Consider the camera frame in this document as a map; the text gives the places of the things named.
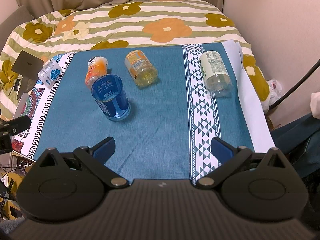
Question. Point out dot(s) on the blue patterned tablecloth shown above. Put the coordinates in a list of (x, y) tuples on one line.
[(171, 124)]

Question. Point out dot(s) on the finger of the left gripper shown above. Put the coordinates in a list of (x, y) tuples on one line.
[(17, 125)]

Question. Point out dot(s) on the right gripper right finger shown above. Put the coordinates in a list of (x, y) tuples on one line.
[(232, 159)]

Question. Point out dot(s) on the orange cartoon cup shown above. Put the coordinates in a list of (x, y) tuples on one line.
[(97, 67)]

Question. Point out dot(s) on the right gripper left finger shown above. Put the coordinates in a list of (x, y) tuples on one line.
[(94, 160)]

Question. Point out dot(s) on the floral striped duvet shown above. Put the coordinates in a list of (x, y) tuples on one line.
[(133, 24)]

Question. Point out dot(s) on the blue jeans leg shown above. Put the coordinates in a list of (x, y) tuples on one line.
[(299, 141)]

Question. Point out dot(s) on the white plastic bag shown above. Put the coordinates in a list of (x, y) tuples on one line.
[(275, 93)]

